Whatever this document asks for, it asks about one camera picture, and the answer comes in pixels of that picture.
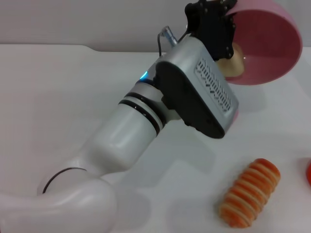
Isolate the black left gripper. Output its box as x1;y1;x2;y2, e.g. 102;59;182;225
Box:
184;0;239;61

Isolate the beige toy potato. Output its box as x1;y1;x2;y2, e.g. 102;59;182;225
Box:
216;43;245;78

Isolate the pink bowl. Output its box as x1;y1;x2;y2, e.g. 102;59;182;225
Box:
225;0;303;86

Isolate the orange striped bread loaf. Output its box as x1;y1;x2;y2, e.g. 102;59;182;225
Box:
217;158;281;228

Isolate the red round object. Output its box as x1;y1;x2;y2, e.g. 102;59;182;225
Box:
303;157;311;187

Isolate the left arm connector cable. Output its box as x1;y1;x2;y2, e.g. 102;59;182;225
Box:
157;27;179;57

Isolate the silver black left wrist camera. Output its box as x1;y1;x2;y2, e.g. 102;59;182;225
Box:
154;36;240;139

